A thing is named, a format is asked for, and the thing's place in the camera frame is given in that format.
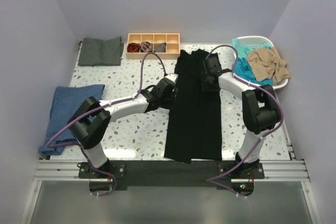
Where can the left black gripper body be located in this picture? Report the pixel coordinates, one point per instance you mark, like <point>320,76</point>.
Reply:
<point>167,102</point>

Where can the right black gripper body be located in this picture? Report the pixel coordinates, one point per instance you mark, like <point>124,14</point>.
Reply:
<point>206,86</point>

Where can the black t-shirt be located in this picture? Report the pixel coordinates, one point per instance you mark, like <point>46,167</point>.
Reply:
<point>194,130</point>

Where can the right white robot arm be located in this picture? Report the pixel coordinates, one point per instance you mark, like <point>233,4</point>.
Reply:
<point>261,113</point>

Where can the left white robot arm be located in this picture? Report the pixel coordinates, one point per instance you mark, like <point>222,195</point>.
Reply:
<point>89,123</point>

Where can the teal t-shirt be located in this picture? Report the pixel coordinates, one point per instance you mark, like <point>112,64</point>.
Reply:
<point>244,48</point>

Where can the dark grey small item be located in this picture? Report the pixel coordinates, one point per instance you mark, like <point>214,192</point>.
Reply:
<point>159,47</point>

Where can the white laundry basket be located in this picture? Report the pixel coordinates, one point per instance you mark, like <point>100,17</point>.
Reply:
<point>276,86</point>

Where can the wooden compartment tray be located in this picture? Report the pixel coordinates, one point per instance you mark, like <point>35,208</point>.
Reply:
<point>166,45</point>

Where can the brown patterned small item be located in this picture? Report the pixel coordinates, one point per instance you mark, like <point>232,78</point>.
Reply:
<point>146,46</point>

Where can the tan t-shirt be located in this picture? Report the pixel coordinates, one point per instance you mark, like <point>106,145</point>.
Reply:
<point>267,64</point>

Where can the red black small item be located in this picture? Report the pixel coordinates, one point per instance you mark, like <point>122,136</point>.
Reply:
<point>133,47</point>

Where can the folded grey-green t-shirt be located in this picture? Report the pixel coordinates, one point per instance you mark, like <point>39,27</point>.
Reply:
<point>98,52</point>

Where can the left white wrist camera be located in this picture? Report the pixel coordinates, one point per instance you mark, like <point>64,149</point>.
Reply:
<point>172,77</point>

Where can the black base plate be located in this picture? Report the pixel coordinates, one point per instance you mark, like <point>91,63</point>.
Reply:
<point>119,175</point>

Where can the aluminium rail frame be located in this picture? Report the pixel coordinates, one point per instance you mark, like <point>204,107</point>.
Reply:
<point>59,196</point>

